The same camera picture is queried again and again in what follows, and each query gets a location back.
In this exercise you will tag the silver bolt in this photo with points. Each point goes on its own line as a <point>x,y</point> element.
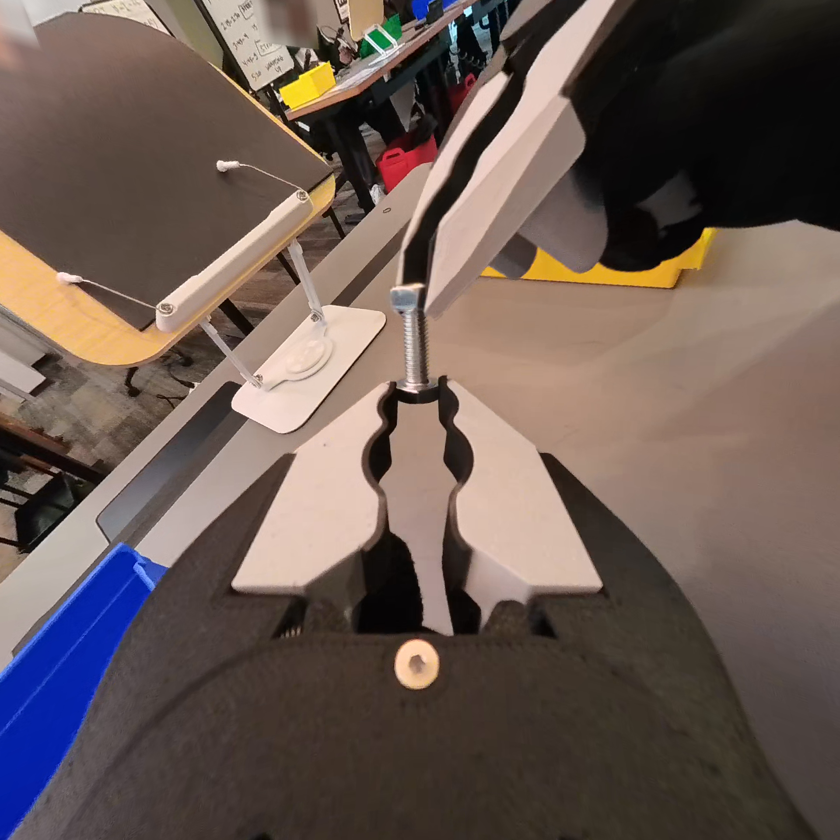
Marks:
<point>415,348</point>

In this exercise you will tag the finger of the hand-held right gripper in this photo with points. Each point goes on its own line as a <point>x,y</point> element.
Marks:
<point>512,184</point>
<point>426,184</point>

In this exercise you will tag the blue plastic bin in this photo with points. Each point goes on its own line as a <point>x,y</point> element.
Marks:
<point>59,656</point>

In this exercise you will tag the green plastic bin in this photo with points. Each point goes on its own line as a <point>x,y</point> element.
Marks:
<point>387,33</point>

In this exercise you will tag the small yellow bin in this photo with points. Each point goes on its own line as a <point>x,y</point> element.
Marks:
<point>308,88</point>

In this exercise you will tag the small blue bin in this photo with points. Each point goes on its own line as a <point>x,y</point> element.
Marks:
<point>433,6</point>

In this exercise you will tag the whiteboard with handwriting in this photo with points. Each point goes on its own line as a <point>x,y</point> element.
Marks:
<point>124,13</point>
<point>249,39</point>

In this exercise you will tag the red plastic bin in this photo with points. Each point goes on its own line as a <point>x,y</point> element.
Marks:
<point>403,167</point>
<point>461,92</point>

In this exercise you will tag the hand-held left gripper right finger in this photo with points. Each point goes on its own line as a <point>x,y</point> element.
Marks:
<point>518,525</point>

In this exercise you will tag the person's right hand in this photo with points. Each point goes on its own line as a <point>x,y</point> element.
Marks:
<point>669,131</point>

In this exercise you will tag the white flat device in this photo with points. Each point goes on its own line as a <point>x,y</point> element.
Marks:
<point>229,262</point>

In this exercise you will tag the yellow plastic bin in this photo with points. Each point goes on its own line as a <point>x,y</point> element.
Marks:
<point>643,281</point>

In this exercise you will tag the white stand with clear arms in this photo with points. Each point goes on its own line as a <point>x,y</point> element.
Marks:
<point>348,328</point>

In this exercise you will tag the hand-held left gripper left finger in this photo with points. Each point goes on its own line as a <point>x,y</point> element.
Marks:
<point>315,525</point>

